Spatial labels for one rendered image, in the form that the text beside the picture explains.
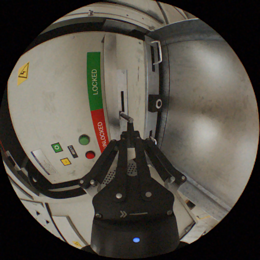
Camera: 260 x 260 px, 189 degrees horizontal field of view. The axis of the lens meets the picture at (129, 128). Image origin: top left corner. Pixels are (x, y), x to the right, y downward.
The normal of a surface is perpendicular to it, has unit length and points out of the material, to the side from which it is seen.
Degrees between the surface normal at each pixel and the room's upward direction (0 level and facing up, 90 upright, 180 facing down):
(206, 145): 0
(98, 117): 90
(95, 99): 90
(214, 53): 0
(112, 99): 90
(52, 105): 90
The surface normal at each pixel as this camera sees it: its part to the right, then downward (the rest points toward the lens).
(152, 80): 0.51, 0.38
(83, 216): 0.16, -0.69
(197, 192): -0.03, -0.89
